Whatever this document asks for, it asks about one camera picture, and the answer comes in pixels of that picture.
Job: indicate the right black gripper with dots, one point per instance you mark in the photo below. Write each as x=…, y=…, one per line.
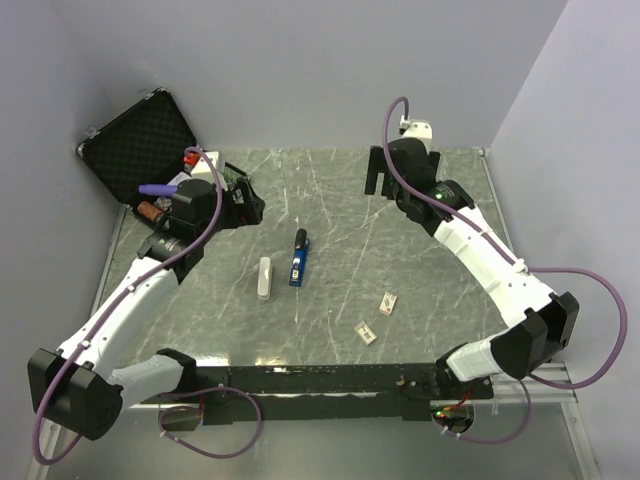
x=378, y=164

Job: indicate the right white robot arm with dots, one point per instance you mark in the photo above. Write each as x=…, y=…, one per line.
x=538, y=322

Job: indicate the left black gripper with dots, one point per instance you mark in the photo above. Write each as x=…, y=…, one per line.
x=243, y=213

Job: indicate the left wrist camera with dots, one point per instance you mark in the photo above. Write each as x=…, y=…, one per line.
x=196, y=165

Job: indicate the black poker chip case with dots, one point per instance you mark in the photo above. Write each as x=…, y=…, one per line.
x=146, y=145

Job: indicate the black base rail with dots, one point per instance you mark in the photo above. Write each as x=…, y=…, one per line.
x=319, y=392

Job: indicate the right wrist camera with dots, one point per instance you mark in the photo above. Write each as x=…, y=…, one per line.
x=416, y=129

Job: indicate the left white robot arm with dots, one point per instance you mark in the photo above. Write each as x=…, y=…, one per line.
x=79, y=385

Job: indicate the white stapler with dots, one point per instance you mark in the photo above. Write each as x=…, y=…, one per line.
x=264, y=278

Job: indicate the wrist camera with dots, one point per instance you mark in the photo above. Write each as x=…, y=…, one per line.
x=196, y=165
x=416, y=129

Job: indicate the staple box with red label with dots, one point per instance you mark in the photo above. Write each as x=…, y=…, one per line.
x=387, y=303

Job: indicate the small white staple box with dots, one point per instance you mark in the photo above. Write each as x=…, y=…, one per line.
x=367, y=335

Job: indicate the blue stapler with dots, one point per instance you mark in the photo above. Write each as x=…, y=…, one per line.
x=301, y=249

